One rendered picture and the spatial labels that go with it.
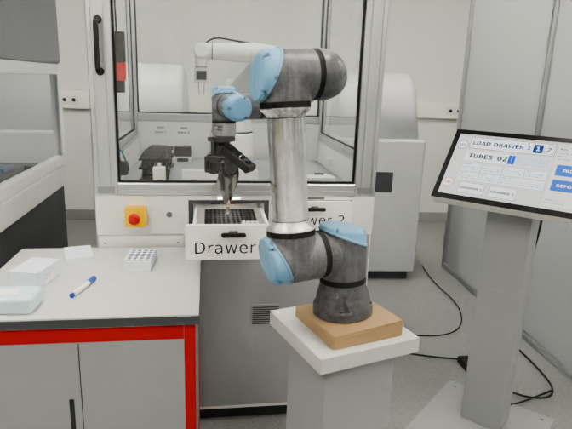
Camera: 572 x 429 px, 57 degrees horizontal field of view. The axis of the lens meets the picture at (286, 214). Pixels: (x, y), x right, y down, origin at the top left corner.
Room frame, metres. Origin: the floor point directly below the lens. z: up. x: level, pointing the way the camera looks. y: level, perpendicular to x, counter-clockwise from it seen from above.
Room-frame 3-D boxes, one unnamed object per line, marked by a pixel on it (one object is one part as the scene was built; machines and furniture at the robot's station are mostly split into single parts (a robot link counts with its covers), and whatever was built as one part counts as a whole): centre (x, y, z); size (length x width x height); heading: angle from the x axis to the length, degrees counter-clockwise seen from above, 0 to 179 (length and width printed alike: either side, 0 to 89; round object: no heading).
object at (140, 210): (1.81, 0.53, 0.88); 0.07 x 0.05 x 0.07; 99
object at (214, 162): (1.67, 0.21, 1.12); 0.09 x 0.08 x 0.12; 61
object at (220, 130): (1.66, 0.20, 1.20); 0.08 x 0.08 x 0.05
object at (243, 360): (2.36, 0.23, 0.40); 1.03 x 0.95 x 0.80; 99
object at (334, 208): (1.92, -0.10, 0.87); 0.29 x 0.02 x 0.11; 99
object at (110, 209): (2.36, 0.24, 0.87); 1.02 x 0.95 x 0.14; 99
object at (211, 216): (1.76, 0.19, 0.87); 0.22 x 0.18 x 0.06; 9
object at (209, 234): (1.56, 0.16, 0.87); 0.29 x 0.02 x 0.11; 99
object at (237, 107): (1.58, 0.15, 1.28); 0.11 x 0.11 x 0.08; 24
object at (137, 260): (1.63, 0.47, 0.78); 0.12 x 0.08 x 0.04; 6
